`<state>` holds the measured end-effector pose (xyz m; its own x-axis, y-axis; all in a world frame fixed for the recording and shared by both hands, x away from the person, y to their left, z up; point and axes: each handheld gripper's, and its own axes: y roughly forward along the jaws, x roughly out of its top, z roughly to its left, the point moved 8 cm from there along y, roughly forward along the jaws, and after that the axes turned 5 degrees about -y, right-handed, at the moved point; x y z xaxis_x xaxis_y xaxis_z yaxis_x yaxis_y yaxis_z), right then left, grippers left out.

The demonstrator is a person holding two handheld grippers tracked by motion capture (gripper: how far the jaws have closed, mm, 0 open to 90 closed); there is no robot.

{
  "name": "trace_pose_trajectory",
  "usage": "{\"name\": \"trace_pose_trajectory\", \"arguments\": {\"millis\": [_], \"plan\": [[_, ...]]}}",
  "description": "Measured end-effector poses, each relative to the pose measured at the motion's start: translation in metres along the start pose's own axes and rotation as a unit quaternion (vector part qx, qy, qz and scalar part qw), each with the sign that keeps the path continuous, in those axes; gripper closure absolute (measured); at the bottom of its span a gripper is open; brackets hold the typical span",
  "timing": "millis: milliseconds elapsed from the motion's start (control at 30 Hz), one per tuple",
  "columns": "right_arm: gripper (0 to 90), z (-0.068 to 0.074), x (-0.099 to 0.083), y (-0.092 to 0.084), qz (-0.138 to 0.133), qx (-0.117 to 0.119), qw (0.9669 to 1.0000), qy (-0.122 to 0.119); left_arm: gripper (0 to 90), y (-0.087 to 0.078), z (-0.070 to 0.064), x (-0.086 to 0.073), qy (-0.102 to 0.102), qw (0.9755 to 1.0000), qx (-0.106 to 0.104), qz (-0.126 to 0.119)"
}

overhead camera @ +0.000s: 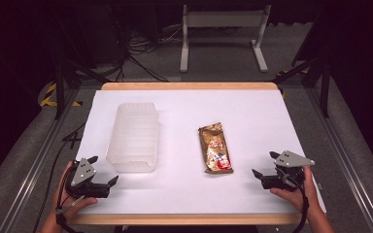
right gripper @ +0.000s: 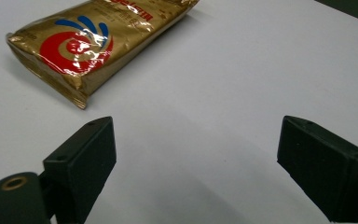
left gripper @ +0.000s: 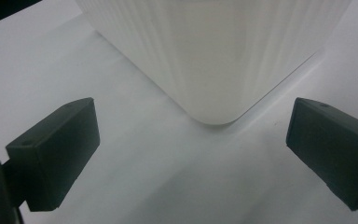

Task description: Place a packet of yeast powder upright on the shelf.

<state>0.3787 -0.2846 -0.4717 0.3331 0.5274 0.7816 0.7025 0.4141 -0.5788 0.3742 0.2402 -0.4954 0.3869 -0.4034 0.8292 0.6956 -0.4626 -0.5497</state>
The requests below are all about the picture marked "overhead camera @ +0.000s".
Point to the yellow black hazard tape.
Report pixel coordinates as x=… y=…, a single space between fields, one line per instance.
x=48 y=102

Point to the gold snack packet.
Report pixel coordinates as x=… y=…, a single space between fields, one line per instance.
x=215 y=149

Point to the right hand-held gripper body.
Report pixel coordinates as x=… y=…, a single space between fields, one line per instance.
x=288 y=171

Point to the person's right hand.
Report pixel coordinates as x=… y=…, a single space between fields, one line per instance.
x=301 y=194

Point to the white metal stand frame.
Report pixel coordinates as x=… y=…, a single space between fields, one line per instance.
x=225 y=19

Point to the white paper table sheet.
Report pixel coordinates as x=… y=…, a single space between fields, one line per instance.
x=187 y=194

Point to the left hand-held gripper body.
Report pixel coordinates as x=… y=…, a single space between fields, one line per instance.
x=83 y=174

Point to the black tripod stand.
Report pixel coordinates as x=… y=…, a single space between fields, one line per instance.
x=325 y=87
x=59 y=90

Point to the translucent plastic container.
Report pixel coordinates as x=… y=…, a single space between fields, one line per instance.
x=134 y=137

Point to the person's left hand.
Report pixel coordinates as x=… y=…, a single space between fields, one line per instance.
x=65 y=202

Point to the aluminium rail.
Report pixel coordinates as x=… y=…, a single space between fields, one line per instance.
x=346 y=161
x=35 y=165

